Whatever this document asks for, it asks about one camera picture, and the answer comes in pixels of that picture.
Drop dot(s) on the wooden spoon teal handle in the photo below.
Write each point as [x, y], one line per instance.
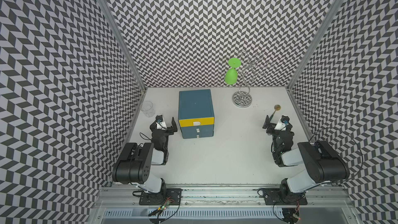
[276, 108]

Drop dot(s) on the teal drawer cabinet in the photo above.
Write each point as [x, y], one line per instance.
[195, 104]

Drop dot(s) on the clear plastic cup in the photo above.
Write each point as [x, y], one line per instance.
[147, 108]

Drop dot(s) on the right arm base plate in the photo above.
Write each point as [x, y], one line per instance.
[284, 197]

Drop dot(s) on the left base wiring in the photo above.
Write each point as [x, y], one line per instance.
[161, 210]

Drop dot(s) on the green plastic wine glass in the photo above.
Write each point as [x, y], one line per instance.
[232, 74]

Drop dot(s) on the base wiring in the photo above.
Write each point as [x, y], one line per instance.
[289, 213]
[161, 210]

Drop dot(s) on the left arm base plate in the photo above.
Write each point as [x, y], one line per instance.
[172, 196]

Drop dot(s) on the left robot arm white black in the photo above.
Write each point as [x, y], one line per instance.
[133, 166]

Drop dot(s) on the aluminium front rail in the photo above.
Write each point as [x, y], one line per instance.
[247, 195]

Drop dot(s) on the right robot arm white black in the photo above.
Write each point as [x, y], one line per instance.
[322, 163]

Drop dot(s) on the chrome wire glass rack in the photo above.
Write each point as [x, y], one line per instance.
[248, 72]

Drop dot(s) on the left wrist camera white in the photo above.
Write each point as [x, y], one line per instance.
[160, 123]

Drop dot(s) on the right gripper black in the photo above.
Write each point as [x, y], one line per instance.
[266, 123]

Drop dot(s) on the yellow top drawer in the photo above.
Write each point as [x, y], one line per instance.
[196, 122]

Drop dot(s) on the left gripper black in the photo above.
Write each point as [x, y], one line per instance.
[170, 130]

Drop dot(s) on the right base wiring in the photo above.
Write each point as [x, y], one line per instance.
[289, 213]

